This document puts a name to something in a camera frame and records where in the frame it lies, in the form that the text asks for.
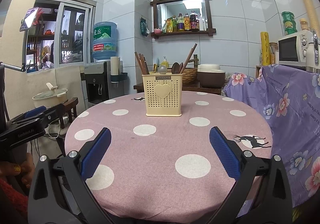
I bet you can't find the phone on mount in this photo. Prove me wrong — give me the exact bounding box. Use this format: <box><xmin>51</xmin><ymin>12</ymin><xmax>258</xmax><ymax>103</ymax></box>
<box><xmin>19</xmin><ymin>7</ymin><xmax>39</xmax><ymax>32</ymax></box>

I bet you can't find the teal wall holder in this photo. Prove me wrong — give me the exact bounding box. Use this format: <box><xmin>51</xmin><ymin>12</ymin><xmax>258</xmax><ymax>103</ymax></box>
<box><xmin>110</xmin><ymin>72</ymin><xmax>129</xmax><ymax>82</ymax></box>

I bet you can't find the yellow oil bottle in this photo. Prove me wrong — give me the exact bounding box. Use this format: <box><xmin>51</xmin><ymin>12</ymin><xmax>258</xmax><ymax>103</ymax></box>
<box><xmin>177</xmin><ymin>13</ymin><xmax>185</xmax><ymax>32</ymax></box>

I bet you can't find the purple floral cloth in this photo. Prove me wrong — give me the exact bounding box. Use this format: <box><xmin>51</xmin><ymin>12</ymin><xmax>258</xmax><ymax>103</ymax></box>
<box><xmin>223</xmin><ymin>64</ymin><xmax>320</xmax><ymax>208</ymax></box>

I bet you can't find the green wall packet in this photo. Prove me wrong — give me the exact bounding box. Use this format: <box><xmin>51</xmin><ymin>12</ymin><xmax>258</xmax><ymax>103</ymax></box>
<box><xmin>140</xmin><ymin>17</ymin><xmax>149</xmax><ymax>37</ymax></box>

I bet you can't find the brown and white pot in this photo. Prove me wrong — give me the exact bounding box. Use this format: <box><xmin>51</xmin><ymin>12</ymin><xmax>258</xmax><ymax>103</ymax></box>
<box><xmin>197</xmin><ymin>64</ymin><xmax>226</xmax><ymax>88</ymax></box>

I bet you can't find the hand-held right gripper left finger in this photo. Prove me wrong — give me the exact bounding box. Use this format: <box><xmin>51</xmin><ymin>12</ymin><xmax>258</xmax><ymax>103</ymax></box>
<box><xmin>28</xmin><ymin>128</ymin><xmax>118</xmax><ymax>224</ymax></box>

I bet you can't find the dark sauce bottle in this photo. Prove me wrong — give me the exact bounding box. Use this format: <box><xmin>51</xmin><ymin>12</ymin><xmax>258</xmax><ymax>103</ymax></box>
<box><xmin>189</xmin><ymin>11</ymin><xmax>199</xmax><ymax>31</ymax></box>

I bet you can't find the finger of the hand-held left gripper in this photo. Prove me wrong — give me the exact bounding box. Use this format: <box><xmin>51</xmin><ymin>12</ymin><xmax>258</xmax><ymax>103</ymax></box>
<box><xmin>30</xmin><ymin>103</ymin><xmax>66</xmax><ymax>127</ymax></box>
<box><xmin>10</xmin><ymin>105</ymin><xmax>48</xmax><ymax>124</ymax></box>

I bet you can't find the yellow snack packet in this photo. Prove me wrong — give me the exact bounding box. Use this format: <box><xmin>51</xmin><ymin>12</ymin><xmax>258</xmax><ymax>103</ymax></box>
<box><xmin>164</xmin><ymin>17</ymin><xmax>174</xmax><ymax>33</ymax></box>

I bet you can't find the sliding window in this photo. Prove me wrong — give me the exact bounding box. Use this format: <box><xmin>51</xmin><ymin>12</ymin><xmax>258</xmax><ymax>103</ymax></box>
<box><xmin>24</xmin><ymin>0</ymin><xmax>97</xmax><ymax>74</ymax></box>

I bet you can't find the dark wooden side table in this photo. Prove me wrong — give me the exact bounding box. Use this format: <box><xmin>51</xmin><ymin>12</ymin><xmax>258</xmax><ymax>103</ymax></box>
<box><xmin>133</xmin><ymin>81</ymin><xmax>222</xmax><ymax>95</ymax></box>

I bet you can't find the dark wooden stool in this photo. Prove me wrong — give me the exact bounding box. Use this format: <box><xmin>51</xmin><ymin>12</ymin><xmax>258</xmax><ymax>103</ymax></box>
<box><xmin>56</xmin><ymin>97</ymin><xmax>79</xmax><ymax>149</ymax></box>

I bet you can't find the cream plastic utensil holder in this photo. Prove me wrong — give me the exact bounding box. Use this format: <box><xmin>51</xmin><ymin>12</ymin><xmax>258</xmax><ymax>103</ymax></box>
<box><xmin>142</xmin><ymin>74</ymin><xmax>183</xmax><ymax>117</ymax></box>

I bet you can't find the water dispenser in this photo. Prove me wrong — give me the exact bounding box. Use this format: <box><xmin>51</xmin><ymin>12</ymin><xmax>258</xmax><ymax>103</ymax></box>
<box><xmin>80</xmin><ymin>61</ymin><xmax>113</xmax><ymax>107</ymax></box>

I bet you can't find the wicker basin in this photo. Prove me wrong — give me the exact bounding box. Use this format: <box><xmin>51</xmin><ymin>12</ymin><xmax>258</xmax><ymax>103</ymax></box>
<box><xmin>150</xmin><ymin>66</ymin><xmax>198</xmax><ymax>87</ymax></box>

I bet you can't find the blue water jug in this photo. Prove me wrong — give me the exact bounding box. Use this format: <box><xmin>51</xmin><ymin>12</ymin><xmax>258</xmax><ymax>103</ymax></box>
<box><xmin>92</xmin><ymin>21</ymin><xmax>118</xmax><ymax>62</ymax></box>

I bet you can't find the yellow roll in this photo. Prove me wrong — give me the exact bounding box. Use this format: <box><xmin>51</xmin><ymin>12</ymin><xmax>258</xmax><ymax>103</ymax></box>
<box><xmin>260</xmin><ymin>31</ymin><xmax>271</xmax><ymax>65</ymax></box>

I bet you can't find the person's left hand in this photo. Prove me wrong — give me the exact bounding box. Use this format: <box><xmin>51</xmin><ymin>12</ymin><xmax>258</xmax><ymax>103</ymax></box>
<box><xmin>0</xmin><ymin>159</ymin><xmax>36</xmax><ymax>189</ymax></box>

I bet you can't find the white paper cup stack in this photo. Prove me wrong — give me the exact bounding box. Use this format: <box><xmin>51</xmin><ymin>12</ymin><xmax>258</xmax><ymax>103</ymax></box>
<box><xmin>110</xmin><ymin>56</ymin><xmax>120</xmax><ymax>82</ymax></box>

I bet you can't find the tall sleeve of paper cups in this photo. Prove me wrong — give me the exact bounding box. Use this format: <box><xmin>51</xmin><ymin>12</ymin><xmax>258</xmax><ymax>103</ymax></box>
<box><xmin>291</xmin><ymin>0</ymin><xmax>318</xmax><ymax>32</ymax></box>

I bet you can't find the glass jar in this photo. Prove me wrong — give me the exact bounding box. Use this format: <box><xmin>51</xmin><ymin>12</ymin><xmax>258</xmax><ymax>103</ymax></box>
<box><xmin>269</xmin><ymin>42</ymin><xmax>279</xmax><ymax>64</ymax></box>

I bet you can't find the cream cooking pot with lid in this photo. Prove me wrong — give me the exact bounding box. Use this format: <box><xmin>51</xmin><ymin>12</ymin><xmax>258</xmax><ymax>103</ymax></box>
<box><xmin>32</xmin><ymin>82</ymin><xmax>68</xmax><ymax>108</ymax></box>

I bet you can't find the pink polka dot tablecloth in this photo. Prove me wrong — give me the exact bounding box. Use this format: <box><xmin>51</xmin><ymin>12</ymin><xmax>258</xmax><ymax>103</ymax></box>
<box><xmin>64</xmin><ymin>91</ymin><xmax>273</xmax><ymax>217</ymax></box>

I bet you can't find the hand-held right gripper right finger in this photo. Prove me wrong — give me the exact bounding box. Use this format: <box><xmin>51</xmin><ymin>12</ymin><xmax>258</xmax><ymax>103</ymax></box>
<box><xmin>207</xmin><ymin>126</ymin><xmax>293</xmax><ymax>224</ymax></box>

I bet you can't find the person's left forearm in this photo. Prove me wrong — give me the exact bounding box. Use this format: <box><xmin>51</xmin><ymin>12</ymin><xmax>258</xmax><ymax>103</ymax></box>
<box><xmin>0</xmin><ymin>178</ymin><xmax>28</xmax><ymax>218</ymax></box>

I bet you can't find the white microwave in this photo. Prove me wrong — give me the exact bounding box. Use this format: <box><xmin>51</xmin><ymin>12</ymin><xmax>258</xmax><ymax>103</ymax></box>
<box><xmin>278</xmin><ymin>30</ymin><xmax>315</xmax><ymax>67</ymax></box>

